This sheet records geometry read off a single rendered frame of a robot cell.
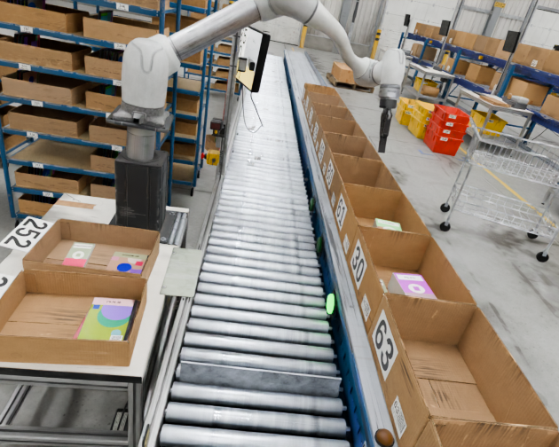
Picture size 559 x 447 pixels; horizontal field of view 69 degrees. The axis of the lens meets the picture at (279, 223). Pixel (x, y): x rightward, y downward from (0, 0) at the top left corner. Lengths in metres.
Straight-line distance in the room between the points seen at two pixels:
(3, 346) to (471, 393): 1.26
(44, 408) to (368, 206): 1.70
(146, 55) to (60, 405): 1.53
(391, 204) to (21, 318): 1.51
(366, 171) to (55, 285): 1.59
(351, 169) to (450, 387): 1.34
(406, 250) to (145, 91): 1.13
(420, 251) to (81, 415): 1.60
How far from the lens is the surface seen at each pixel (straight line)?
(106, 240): 1.75
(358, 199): 1.93
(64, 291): 1.53
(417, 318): 1.31
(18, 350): 1.33
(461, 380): 1.33
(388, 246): 1.61
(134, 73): 1.59
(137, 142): 1.68
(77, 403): 2.19
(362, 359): 1.23
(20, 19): 2.84
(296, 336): 1.44
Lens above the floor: 1.73
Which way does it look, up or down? 29 degrees down
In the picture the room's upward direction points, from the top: 12 degrees clockwise
